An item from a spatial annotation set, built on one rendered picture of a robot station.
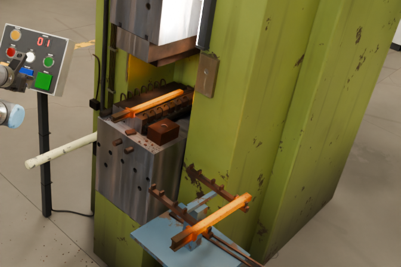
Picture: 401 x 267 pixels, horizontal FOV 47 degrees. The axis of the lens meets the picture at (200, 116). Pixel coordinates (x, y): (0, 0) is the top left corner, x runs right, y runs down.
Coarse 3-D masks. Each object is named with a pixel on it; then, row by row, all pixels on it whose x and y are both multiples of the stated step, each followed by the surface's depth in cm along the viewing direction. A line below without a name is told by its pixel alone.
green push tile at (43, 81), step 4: (40, 72) 217; (40, 76) 217; (44, 76) 216; (48, 76) 216; (52, 76) 216; (36, 80) 217; (40, 80) 217; (44, 80) 216; (48, 80) 216; (36, 84) 217; (40, 84) 217; (44, 84) 216; (48, 84) 216; (40, 88) 217; (44, 88) 216; (48, 88) 216
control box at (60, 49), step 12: (12, 24) 221; (24, 36) 219; (36, 36) 218; (48, 36) 217; (0, 48) 221; (24, 48) 219; (36, 48) 218; (48, 48) 217; (60, 48) 216; (72, 48) 222; (0, 60) 221; (36, 60) 218; (60, 60) 216; (36, 72) 218; (48, 72) 217; (60, 72) 216; (60, 84) 219; (60, 96) 222
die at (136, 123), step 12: (168, 84) 239; (180, 84) 239; (144, 96) 224; (156, 96) 224; (180, 96) 226; (192, 96) 229; (120, 108) 211; (144, 108) 210; (156, 108) 213; (132, 120) 208; (144, 120) 204; (144, 132) 208
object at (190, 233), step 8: (240, 200) 172; (248, 200) 175; (224, 208) 167; (232, 208) 168; (208, 216) 162; (216, 216) 163; (224, 216) 166; (200, 224) 159; (208, 224) 159; (184, 232) 153; (192, 232) 153; (200, 232) 158; (176, 240) 149; (184, 240) 153; (176, 248) 151
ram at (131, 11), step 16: (112, 0) 191; (128, 0) 184; (144, 0) 178; (160, 0) 173; (176, 0) 178; (192, 0) 185; (112, 16) 194; (128, 16) 187; (144, 16) 181; (160, 16) 176; (176, 16) 182; (192, 16) 190; (144, 32) 184; (160, 32) 179; (176, 32) 186; (192, 32) 195
